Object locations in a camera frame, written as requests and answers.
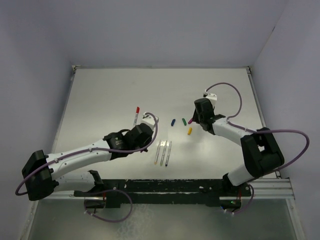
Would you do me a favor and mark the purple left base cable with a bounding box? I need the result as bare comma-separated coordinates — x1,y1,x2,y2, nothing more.
83,189,134,223

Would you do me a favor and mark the red whiteboard marker pen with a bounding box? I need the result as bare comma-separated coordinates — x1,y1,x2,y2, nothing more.
133,112,139,127

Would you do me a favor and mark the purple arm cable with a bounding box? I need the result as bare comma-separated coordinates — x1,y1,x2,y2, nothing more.
14,112,159,196
204,82,311,172

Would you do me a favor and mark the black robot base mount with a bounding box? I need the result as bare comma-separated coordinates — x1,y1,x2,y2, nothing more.
73,179,252,209

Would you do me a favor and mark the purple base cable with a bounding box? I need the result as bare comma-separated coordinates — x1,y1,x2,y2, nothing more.
223,183,255,216
83,189,134,223

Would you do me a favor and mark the yellow pen cap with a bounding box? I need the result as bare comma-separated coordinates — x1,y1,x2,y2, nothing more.
187,127,193,135

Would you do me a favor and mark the yellow whiteboard marker pen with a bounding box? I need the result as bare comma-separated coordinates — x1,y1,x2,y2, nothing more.
154,140,162,165

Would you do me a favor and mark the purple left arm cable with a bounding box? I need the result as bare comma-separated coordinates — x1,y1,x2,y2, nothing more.
14,112,159,196

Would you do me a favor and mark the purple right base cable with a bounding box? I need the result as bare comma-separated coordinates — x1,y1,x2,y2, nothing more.
223,183,255,216

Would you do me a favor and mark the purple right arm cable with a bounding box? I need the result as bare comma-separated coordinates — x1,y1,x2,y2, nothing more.
204,82,311,172

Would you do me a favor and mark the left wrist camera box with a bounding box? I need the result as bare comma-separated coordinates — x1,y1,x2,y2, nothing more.
140,112,159,130

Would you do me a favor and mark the blue whiteboard marker pen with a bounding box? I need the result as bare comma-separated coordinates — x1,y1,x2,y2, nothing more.
165,141,172,167

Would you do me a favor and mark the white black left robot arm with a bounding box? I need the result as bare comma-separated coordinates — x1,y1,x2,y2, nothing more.
15,123,158,201

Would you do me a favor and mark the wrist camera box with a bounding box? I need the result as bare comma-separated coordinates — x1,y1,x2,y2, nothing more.
140,112,159,130
203,91,218,107

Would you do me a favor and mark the green whiteboard marker pen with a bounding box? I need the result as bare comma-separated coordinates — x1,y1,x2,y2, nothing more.
160,140,168,166

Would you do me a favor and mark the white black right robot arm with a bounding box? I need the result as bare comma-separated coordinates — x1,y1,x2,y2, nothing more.
192,97,285,196

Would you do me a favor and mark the aluminium rail right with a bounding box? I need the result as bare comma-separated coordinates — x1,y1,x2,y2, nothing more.
246,66,295,199

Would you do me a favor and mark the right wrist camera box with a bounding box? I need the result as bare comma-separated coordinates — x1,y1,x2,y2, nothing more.
203,91,218,107

